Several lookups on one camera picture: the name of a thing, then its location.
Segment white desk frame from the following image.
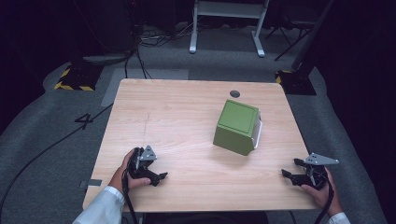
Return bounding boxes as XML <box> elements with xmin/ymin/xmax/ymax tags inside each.
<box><xmin>189</xmin><ymin>0</ymin><xmax>271</xmax><ymax>59</ymax></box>

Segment dark equipment stand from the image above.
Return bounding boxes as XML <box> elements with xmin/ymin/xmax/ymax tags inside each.
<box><xmin>81</xmin><ymin>0</ymin><xmax>143</xmax><ymax>64</ymax></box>

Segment hand-held gripper black cable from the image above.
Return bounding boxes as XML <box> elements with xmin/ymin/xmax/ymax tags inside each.
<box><xmin>313</xmin><ymin>170</ymin><xmax>335</xmax><ymax>224</ymax></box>
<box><xmin>121</xmin><ymin>167</ymin><xmax>138</xmax><ymax>224</ymax></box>

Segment person's left hand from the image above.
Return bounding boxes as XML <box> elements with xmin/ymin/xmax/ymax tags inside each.
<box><xmin>107</xmin><ymin>148</ymin><xmax>152</xmax><ymax>194</ymax></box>

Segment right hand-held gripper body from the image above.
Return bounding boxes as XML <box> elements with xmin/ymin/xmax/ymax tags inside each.
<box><xmin>303</xmin><ymin>152</ymin><xmax>340</xmax><ymax>191</ymax></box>

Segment black folding tripod legs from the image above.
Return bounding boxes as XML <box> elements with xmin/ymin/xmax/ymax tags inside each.
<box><xmin>265</xmin><ymin>18</ymin><xmax>316</xmax><ymax>63</ymax></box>

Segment person's right hand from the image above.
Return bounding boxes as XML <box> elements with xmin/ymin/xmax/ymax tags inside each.
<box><xmin>300</xmin><ymin>167</ymin><xmax>344</xmax><ymax>218</ymax></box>

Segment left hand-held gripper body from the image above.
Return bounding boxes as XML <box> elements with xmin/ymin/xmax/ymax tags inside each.
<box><xmin>128</xmin><ymin>145</ymin><xmax>158</xmax><ymax>181</ymax></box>

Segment right hand-held gripper black cable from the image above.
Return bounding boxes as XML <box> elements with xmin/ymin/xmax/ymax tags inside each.
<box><xmin>313</xmin><ymin>170</ymin><xmax>335</xmax><ymax>224</ymax></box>

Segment green box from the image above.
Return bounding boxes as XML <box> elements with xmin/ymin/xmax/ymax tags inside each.
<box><xmin>212</xmin><ymin>99</ymin><xmax>263</xmax><ymax>157</ymax></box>

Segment left hand-held gripper black cable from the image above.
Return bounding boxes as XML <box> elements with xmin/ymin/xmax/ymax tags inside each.
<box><xmin>121</xmin><ymin>167</ymin><xmax>138</xmax><ymax>224</ymax></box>

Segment black slanted stand pole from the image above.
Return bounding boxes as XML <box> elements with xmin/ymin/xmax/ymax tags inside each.
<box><xmin>290</xmin><ymin>0</ymin><xmax>336</xmax><ymax>72</ymax></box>

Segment yellow black striped stand base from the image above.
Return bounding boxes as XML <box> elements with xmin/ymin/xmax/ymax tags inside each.
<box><xmin>275</xmin><ymin>69</ymin><xmax>318</xmax><ymax>96</ymax></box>
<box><xmin>53</xmin><ymin>63</ymin><xmax>105</xmax><ymax>92</ymax></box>

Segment long black floor cable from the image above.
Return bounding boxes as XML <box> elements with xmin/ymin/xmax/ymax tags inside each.
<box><xmin>0</xmin><ymin>103</ymin><xmax>114</xmax><ymax>218</ymax></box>

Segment bundle of floor cables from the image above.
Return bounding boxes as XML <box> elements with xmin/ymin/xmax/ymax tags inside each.
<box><xmin>136</xmin><ymin>22</ymin><xmax>194</xmax><ymax>49</ymax></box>

